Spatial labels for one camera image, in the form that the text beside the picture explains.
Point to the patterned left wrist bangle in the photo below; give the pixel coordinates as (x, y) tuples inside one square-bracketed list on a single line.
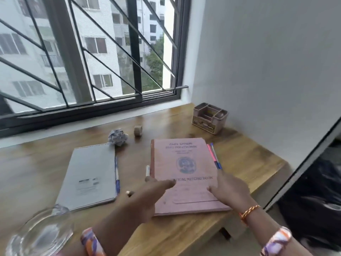
[(92, 242)]

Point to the black bag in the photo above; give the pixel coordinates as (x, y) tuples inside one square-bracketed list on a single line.
[(311, 205)]

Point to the small black cap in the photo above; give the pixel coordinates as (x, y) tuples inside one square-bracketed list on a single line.
[(129, 193)]

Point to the person's left forearm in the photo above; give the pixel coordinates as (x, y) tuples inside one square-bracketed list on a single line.
[(117, 231)]

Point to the paper ball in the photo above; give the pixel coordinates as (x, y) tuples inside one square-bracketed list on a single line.
[(117, 137)]

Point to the silver blue capped pen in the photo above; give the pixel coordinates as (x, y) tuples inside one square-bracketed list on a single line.
[(117, 175)]

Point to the purple blue pen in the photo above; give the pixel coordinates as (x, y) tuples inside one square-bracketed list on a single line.
[(217, 161)]

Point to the patterned wrist bangle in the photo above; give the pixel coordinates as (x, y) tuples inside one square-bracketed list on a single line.
[(92, 242), (277, 239)]

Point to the clear glass ashtray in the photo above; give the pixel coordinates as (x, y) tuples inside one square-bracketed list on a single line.
[(40, 234)]

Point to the person's right hand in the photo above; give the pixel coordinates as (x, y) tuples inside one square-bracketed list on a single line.
[(231, 191)]

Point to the black framed grille window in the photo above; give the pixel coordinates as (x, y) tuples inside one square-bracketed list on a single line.
[(66, 50)]

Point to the person's left hand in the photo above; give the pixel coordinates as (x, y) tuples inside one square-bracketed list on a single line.
[(144, 202)]

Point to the pink desk organizer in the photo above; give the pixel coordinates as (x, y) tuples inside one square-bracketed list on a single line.
[(210, 122)]

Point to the brown tape roll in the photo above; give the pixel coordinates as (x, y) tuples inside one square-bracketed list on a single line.
[(138, 130)]

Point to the person's right forearm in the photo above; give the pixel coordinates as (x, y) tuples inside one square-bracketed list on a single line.
[(266, 226)]

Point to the grey spiral notepad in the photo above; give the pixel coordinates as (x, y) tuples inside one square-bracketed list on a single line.
[(88, 175)]

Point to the pink pen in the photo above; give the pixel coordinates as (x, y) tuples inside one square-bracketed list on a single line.
[(211, 154)]

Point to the short white marker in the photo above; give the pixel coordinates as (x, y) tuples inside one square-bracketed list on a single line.
[(147, 171)]

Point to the patterned right wrist bangle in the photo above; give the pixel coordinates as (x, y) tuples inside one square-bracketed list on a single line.
[(277, 239)]

